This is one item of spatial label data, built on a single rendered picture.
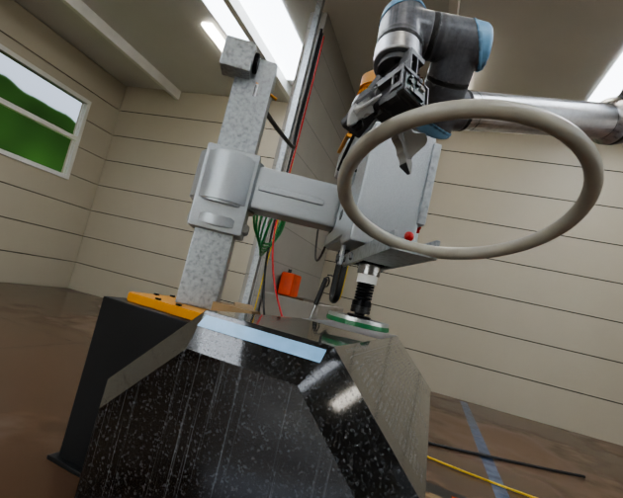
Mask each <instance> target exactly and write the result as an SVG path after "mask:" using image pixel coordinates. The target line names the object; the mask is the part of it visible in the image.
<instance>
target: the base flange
mask: <svg viewBox="0 0 623 498"><path fill-rule="evenodd" d="M127 300H128V301H130V302H134V303H137V304H140V305H143V306H147V307H150V308H153V309H157V310H160V311H163V312H166V313H170V314H173V315H176V316H179V317H183V318H186V319H189V320H193V319H194V318H196V317H197V316H198V315H200V314H201V313H203V312H204V311H205V310H208V309H205V308H200V307H196V306H191V305H187V304H182V303H178V302H175V300H176V296H175V295H172V294H171V295H170V296H169V295H161V294H159V293H154V294H152V293H143V292H134V291H130V292H129V295H128V298H127Z"/></svg>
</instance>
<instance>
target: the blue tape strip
mask: <svg viewBox="0 0 623 498"><path fill-rule="evenodd" d="M198 326H201V327H204V328H207V329H211V330H214V331H217V332H220V333H224V334H226V335H229V336H232V337H236V338H239V339H242V340H246V341H249V342H252V343H255V344H259V345H262V346H265V347H268V348H272V349H275V350H278V351H281V352H285V353H288V354H291V355H295V356H298V357H301V358H304V359H308V360H311V361H314V362H317V363H320V362H321V360H322V358H323V356H324V354H325V352H326V350H324V349H322V348H319V347H315V346H312V345H308V344H305V343H301V342H298V341H295V340H291V339H288V338H284V337H281V336H277V335H274V334H270V333H267V332H264V331H260V330H257V329H253V328H250V327H246V326H243V325H240V324H236V323H233V322H229V321H226V320H222V319H219V318H216V317H212V316H210V315H206V316H205V317H204V318H203V319H202V320H201V322H200V323H199V324H198Z"/></svg>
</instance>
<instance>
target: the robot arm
mask: <svg viewBox="0 0 623 498"><path fill-rule="evenodd" d="M492 41H493V28H492V25H491V24H490V23H489V22H486V21H482V20H478V19H477V18H468V17H464V16H459V15H454V14H449V13H444V12H439V11H433V10H428V9H426V7H425V5H424V4H423V2H422V1H421V0H392V1H391V2H390V3H389V4H388V5H387V6H386V8H385V10H384V12H383V14H382V17H381V20H380V23H379V34H378V40H377V45H376V49H375V54H374V60H373V70H374V73H375V75H376V78H375V79H374V80H373V81H372V83H371V84H370V85H369V86H368V88H367V89H366V90H364V91H362V92H361V93H360V94H358V95H357V96H356V97H355V99H354V101H353V103H352V105H351V108H350V110H349V112H348V113H347V114H346V115H345V117H344V118H343V119H342V121H341V125H342V126H343V127H344V128H345V129H346V130H348V131H349V132H350V133H352V134H353V135H354V136H356V137H358V138H359V137H361V135H362V134H363V133H364V132H365V131H366V129H367V128H368V127H369V126H370V125H371V123H372V122H373V121H374V120H375V119H377V120H379V121H380V122H381V123H382V122H384V121H386V120H388V119H390V118H392V117H394V116H396V115H399V114H401V113H403V112H406V111H409V110H412V109H415V108H418V107H422V106H426V105H430V104H434V103H439V102H445V101H452V100H462V99H498V100H506V101H513V102H519V103H524V104H528V105H532V106H535V107H539V108H542V109H544V110H547V111H550V112H552V113H554V114H557V115H559V116H561V117H563V118H564V119H566V120H568V121H570V122H571V123H573V124H574V125H576V126H577V127H579V128H580V129H581V130H582V131H583V132H584V133H585V134H586V135H587V136H588V137H589V138H590V139H591V140H592V141H593V142H595V143H597V144H602V145H614V144H620V143H623V89H622V91H621V93H620V94H619V95H618V96H617V97H611V98H607V99H605V100H603V101H601V102H600V103H599V102H589V101H578V100H567V99H555V98H544V97H533V96H522V95H511V94H499V93H489V92H478V91H471V90H468V88H469V85H470V82H471V79H472V77H473V74H474V71H475V72H480V71H482V70H483V69H484V68H485V66H486V64H487V61H488V59H489V57H490V51H491V46H492ZM424 61H429V62H430V65H429V68H428V71H427V75H426V78H425V81H424V78H423V77H420V74H419V71H420V69H421V67H422V66H423V65H424ZM418 75H419V76H418ZM421 78H422V79H423V80H422V79H421ZM419 83H420V84H421V85H420V84H419ZM416 129H417V130H418V131H419V132H421V133H415V132H413V130H412V129H410V130H407V131H404V132H402V133H399V134H397V135H395V136H393V137H391V139H392V142H393V144H394V146H395V148H396V151H397V157H398V159H399V162H400V168H401V169H402V170H403V171H404V172H405V174H407V175H409V174H411V168H412V161H411V159H412V157H413V156H414V155H415V154H416V153H417V152H418V151H419V150H420V149H421V148H423V147H424V146H425V145H426V143H427V136H430V137H433V138H437V139H447V138H449V137H450V136H451V135H452V133H451V132H452V131H463V130H468V131H485V132H503V133H520V134H537V135H550V134H548V133H546V132H543V131H541V130H539V129H536V128H533V127H530V126H527V125H523V124H516V123H511V122H505V121H497V120H484V119H465V120H452V121H445V122H439V123H434V124H426V125H422V126H419V127H416Z"/></svg>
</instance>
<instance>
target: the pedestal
mask: <svg viewBox="0 0 623 498"><path fill-rule="evenodd" d="M190 321H191V320H189V319H186V318H183V317H179V316H176V315H173V314H170V313H166V312H163V311H160V310H157V309H153V308H150V307H147V306H143V305H140V304H137V303H134V302H130V301H128V300H127V299H126V298H125V297H115V296H104V297H103V301H102V304H101V308H100V311H99V315H98V318H97V322H96V325H95V329H94V333H93V336H92V340H91V343H90V347H89V350H88V354H87V357H86V361H85V365H84V368H83V372H82V375H81V378H80V381H79V385H78V388H77V392H76V395H75V399H74V403H73V406H72V410H71V413H70V417H69V420H68V424H67V427H66V431H65V435H64V438H63V442H62V445H61V449H60V452H57V453H53V454H49V455H47V458H46V459H48V460H50V461H52V462H53V463H55V464H57V465H59V466H60V467H62V468H64V469H66V470H67V471H69V472H71V473H73V474H74V475H76V476H78V477H80V475H81V472H82V468H83V464H84V461H85V458H86V454H87V451H88V447H89V444H90V440H91V436H92V433H93V429H94V425H95V422H96V418H97V415H98V411H99V407H100V404H101V401H102V397H103V394H104V391H105V387H106V384H107V381H108V378H110V377H111V376H113V375H114V374H116V373H117V372H119V371H120V370H122V369H123V368H124V367H126V366H127V365H129V364H130V363H131V362H133V361H134V360H136V359H137V358H139V357H140V356H141V355H143V354H144V353H146V352H147V351H149V350H150V349H151V348H153V347H154V346H156V345H157V344H159V343H160V342H161V341H163V340H164V339H166V338H167V337H168V336H170V335H171V334H173V333H174V332H176V331H177V330H178V329H180V328H181V327H183V326H184V325H186V324H187V323H188V322H190Z"/></svg>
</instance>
